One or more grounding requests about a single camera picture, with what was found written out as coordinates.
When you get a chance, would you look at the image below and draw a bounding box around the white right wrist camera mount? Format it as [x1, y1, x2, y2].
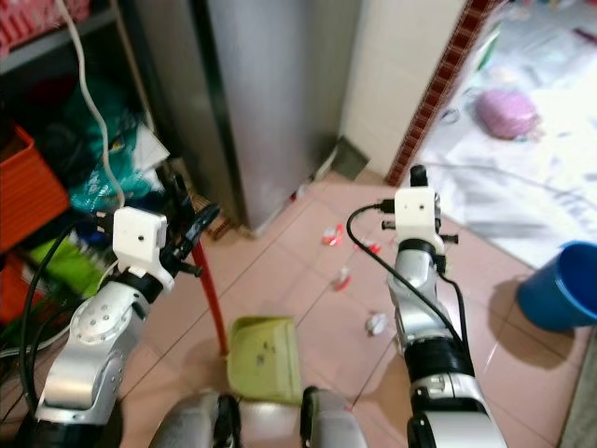
[394, 186, 442, 246]

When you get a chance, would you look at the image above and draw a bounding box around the grey wedge floor block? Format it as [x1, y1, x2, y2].
[331, 137, 371, 182]

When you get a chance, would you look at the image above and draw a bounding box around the bright green bag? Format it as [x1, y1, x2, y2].
[26, 235, 99, 301]

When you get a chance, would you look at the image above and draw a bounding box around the silver right robot leg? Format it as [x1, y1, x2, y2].
[300, 386, 376, 448]

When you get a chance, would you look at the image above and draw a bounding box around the pink plastic basket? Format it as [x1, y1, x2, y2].
[0, 0, 91, 54]

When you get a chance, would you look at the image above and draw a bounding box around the silver left robot leg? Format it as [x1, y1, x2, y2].
[147, 389, 232, 448]

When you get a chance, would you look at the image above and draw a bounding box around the orange plastic crate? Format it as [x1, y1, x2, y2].
[0, 124, 45, 255]

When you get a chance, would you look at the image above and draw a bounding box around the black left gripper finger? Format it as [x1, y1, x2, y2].
[168, 172, 191, 236]
[187, 204, 222, 249]

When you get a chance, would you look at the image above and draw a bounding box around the small green object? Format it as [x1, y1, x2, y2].
[475, 32, 502, 74]

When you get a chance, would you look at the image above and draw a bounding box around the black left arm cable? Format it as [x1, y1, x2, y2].
[17, 213, 118, 421]

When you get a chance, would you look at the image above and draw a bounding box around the teal plastic bag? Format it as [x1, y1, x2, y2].
[67, 78, 155, 212]

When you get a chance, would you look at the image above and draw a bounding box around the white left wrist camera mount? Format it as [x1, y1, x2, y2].
[113, 206, 179, 291]

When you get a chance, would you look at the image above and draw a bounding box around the blue plastic bucket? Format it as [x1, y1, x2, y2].
[515, 240, 597, 333]

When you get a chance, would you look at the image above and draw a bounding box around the white crumpled wrapper scrap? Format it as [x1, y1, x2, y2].
[365, 312, 390, 337]

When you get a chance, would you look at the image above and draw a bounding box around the pink purple bag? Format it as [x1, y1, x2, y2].
[473, 88, 542, 143]

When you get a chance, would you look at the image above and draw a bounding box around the grey metal shelf rack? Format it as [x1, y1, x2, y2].
[0, 0, 150, 188]

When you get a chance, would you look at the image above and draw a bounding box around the green dustpan with red handle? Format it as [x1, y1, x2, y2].
[192, 241, 304, 405]

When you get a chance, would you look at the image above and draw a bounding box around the stainless steel refrigerator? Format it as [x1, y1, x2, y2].
[129, 0, 366, 231]

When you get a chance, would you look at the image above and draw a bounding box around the white plastic floor sheet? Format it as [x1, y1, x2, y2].
[412, 0, 597, 272]

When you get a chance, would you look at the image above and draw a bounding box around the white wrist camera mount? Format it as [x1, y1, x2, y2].
[394, 186, 442, 246]
[113, 206, 179, 291]

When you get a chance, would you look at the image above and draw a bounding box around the white hanging cable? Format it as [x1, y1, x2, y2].
[54, 0, 129, 212]

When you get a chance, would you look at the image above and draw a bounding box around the silver robot leg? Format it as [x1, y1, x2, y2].
[300, 386, 376, 448]
[147, 389, 232, 448]

